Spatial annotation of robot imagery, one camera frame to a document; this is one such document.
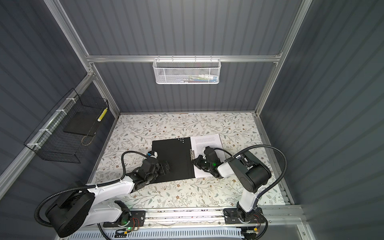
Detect printed paper sheet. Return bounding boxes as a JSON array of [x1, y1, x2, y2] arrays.
[[190, 134, 223, 178]]

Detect black white file folder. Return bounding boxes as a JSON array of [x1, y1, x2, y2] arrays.
[[152, 137, 195, 183]]

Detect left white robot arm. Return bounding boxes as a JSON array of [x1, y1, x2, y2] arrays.
[[35, 156, 170, 238]]

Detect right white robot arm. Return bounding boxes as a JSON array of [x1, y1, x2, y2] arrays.
[[192, 147, 272, 223]]

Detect yellow marker in basket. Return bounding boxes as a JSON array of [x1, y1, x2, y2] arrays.
[[97, 108, 109, 122]]

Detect black pad in basket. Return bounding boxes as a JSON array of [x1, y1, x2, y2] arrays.
[[63, 112, 101, 137]]

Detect markers in white basket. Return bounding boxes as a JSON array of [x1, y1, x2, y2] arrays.
[[178, 75, 219, 84]]

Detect right black cable conduit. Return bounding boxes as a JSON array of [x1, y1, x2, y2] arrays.
[[214, 144, 288, 201]]

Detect black cable conduit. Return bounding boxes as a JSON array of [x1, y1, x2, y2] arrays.
[[214, 144, 288, 201], [33, 149, 151, 240]]

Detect left black cable conduit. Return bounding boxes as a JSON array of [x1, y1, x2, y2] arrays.
[[33, 149, 151, 240]]

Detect black wire basket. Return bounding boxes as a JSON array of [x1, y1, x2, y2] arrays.
[[24, 89, 109, 164]]

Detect white wire basket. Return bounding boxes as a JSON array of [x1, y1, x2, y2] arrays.
[[153, 60, 222, 85]]

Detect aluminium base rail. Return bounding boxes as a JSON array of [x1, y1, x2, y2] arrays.
[[68, 205, 315, 240]]

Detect aluminium frame post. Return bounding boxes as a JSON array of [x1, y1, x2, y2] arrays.
[[44, 0, 120, 119]]

